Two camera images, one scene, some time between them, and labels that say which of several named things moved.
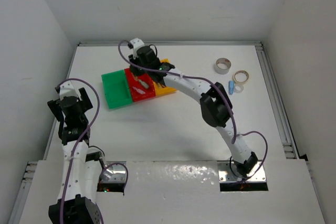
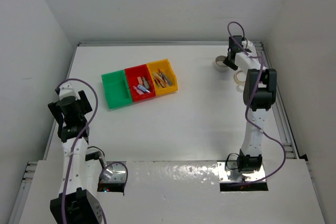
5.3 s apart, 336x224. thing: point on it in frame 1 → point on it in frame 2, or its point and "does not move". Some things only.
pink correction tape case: x=138 y=90 does not move
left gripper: x=82 y=100 does not move
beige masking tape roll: x=241 y=77 does not move
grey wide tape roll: x=222 y=65 does not move
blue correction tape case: x=231 y=87 → x=142 y=88
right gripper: x=137 y=71 → x=230 y=63
